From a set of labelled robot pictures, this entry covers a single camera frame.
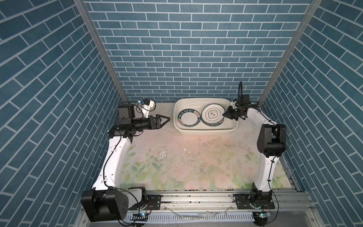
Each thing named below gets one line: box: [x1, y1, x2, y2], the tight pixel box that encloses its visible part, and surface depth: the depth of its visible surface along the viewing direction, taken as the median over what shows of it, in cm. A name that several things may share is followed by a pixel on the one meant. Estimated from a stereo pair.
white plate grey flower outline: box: [201, 103, 226, 124], surface depth 107 cm
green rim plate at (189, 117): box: [177, 108, 202, 128], surface depth 111 cm
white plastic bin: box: [172, 97, 239, 135], surface depth 107 cm
